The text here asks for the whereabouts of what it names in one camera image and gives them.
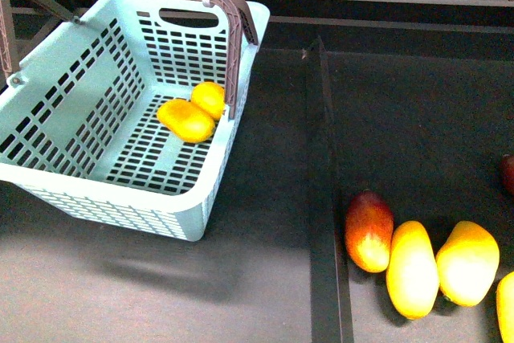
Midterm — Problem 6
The yellow lemon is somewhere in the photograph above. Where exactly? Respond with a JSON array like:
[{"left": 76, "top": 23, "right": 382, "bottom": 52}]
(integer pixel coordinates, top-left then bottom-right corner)
[{"left": 190, "top": 81, "right": 225, "bottom": 121}]

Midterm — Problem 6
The light blue plastic basket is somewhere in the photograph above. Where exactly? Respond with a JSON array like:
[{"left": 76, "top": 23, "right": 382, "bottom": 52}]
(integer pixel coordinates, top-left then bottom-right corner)
[{"left": 1, "top": 0, "right": 239, "bottom": 241}]

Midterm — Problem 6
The red yellow mango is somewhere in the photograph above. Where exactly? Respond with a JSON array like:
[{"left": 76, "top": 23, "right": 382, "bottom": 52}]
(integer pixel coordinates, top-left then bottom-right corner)
[{"left": 345, "top": 190, "right": 394, "bottom": 273}]

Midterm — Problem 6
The yellow mango at edge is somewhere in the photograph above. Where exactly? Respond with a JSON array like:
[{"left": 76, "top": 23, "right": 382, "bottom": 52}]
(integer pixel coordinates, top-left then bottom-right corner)
[{"left": 496, "top": 272, "right": 514, "bottom": 343}]

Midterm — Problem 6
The dark red fruit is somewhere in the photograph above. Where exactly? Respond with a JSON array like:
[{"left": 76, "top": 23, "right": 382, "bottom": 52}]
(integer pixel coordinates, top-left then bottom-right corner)
[{"left": 500, "top": 154, "right": 514, "bottom": 195}]

